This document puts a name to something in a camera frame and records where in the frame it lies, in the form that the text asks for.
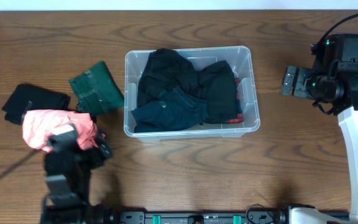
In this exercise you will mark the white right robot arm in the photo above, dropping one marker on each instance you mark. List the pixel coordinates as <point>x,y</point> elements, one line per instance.
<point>346,112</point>

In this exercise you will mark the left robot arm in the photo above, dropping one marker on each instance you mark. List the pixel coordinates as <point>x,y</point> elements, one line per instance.
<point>66,204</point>

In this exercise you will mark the salmon pink cloth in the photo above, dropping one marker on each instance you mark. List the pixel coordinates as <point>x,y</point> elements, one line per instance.
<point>39,125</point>

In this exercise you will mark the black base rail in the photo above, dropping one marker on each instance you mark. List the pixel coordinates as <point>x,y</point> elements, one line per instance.
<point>254,215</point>

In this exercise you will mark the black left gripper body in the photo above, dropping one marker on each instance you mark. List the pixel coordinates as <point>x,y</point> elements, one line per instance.
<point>81,146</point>

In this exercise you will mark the red black plaid cloth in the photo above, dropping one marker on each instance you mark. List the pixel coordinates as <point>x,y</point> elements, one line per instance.
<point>240,115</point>

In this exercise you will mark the black garment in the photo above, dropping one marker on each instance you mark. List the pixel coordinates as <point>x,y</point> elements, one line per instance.
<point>167,69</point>

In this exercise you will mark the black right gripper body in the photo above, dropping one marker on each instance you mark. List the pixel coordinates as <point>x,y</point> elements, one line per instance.
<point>312,86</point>

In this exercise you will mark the dark navy cloth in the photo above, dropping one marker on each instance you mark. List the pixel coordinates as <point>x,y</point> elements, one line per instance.
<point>173,110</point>

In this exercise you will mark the dark green cloth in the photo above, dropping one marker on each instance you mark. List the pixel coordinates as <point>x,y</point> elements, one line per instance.
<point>96,91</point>

